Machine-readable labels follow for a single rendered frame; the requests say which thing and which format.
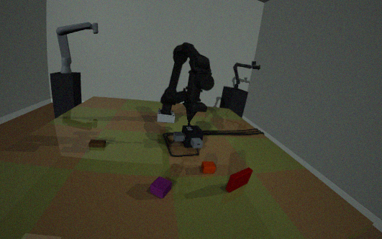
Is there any purple cube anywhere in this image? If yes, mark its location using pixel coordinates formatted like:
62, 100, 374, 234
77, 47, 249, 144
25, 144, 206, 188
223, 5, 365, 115
150, 176, 172, 198

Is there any small orange block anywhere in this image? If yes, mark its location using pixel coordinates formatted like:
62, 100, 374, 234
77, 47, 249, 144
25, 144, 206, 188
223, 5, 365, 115
201, 161, 216, 173

